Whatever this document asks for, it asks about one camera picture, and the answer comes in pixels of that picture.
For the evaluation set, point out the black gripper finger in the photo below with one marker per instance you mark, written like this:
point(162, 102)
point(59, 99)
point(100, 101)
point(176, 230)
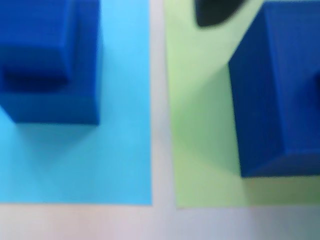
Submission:
point(215, 11)

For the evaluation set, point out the large blue cube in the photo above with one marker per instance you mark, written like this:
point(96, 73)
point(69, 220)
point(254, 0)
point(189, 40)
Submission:
point(275, 100)

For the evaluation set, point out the medium blue cube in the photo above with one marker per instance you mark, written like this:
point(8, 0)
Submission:
point(85, 100)

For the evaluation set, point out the small blue cube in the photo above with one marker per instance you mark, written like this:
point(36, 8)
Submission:
point(32, 37)

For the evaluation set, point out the green paper square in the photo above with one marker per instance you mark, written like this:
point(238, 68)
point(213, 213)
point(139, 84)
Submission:
point(200, 125)

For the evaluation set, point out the light blue paper square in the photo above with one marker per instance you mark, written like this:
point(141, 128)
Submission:
point(125, 150)

